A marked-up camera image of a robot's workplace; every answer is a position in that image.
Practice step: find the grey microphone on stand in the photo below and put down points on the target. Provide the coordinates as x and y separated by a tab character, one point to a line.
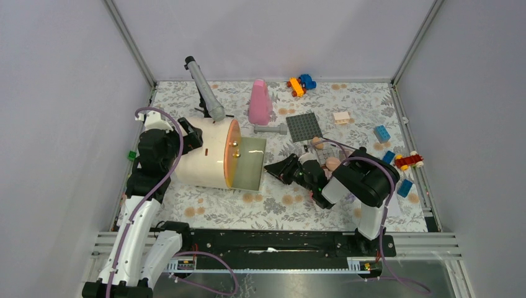
209	104

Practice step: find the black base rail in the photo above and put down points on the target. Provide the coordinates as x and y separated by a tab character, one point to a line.
280	250

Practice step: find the light blue lego brick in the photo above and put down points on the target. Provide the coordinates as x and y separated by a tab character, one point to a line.
382	134

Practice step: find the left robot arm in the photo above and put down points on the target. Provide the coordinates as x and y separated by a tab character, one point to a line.
129	271

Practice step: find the grey lego baseplate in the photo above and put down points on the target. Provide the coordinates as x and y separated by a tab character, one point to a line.
303	127

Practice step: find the pink cone bottle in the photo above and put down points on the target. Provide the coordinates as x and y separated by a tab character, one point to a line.
260	105

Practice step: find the beige makeup sponge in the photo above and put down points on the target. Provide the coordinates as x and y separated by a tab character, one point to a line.
317	143

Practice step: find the blue lego brick lower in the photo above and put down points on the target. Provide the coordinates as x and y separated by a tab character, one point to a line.
405	188

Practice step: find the cream round drawer organizer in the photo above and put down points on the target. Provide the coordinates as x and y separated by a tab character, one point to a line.
226	160

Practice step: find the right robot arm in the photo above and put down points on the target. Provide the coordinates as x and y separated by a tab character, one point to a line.
368	179

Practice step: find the beige lego brick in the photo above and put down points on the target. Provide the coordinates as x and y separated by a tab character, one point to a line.
341	118

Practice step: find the orange and blue toy car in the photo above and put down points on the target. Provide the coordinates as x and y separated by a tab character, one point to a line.
300	85

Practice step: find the red yellow toy car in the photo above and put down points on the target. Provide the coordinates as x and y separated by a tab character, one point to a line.
414	160

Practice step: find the green small block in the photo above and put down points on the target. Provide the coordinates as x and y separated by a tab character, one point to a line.
131	155

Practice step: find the eyeshadow palette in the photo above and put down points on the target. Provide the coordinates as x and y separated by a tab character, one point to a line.
330	152

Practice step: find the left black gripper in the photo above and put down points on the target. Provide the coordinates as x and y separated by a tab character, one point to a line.
193	140

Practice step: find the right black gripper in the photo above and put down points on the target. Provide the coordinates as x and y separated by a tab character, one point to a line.
282	169

